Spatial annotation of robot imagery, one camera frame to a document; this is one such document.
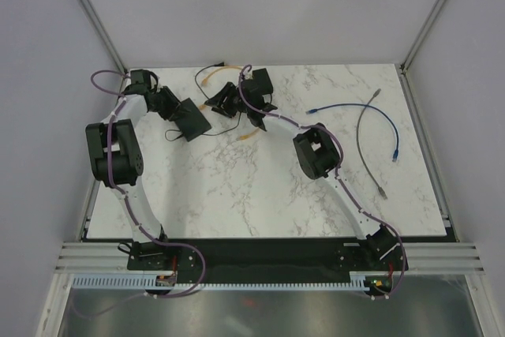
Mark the aluminium frame rail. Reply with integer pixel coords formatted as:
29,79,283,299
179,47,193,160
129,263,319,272
56,238,484,275

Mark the black power adapter cable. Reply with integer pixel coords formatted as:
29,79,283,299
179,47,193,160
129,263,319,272
164,61,244,143

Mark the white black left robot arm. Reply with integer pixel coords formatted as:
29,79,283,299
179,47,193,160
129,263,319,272
85,69,184,269

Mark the grey ethernet cable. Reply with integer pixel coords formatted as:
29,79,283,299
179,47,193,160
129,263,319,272
357,88,387,200

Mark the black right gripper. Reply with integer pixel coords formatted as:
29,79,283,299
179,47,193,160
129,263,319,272
204,82,250,119

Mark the white slotted cable duct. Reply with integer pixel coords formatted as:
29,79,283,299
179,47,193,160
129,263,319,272
71,273,394,291

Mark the purple robot cable left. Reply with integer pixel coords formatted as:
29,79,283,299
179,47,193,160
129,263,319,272
70,70,209,318

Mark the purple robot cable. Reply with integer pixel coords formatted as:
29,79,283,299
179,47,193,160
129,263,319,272
70,70,209,318
238,64,407,301

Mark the purple robot cable right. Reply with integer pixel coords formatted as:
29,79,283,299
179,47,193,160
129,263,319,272
238,64,407,301

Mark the black power adapter box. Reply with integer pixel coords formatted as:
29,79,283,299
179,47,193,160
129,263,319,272
252,68,274,95

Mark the blue ethernet cable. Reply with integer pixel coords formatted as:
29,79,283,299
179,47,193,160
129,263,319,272
306,103,402,163

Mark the black network switch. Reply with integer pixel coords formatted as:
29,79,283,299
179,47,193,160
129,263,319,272
174,98,211,142

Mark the yellow ethernet cable short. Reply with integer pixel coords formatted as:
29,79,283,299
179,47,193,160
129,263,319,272
200,65,242,87

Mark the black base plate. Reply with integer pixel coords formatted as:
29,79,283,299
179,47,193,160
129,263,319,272
127,238,408,282

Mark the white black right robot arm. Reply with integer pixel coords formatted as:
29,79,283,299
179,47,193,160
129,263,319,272
204,65,398,269

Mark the yellow ethernet cable long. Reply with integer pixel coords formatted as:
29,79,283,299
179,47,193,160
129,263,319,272
198,104,260,141

